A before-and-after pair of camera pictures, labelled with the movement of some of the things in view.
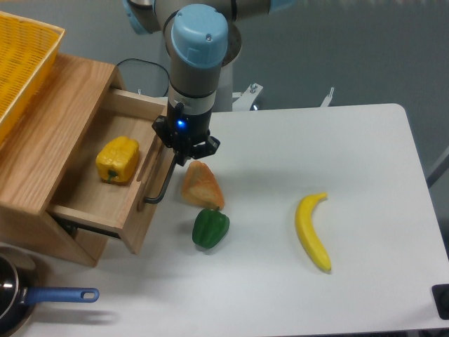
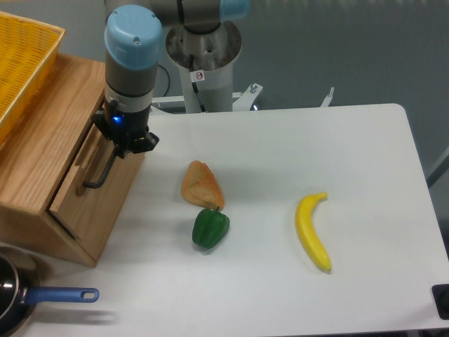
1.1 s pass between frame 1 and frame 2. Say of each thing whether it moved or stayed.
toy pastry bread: stayed
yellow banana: stayed
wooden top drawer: moved
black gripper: moved
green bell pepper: stayed
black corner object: stayed
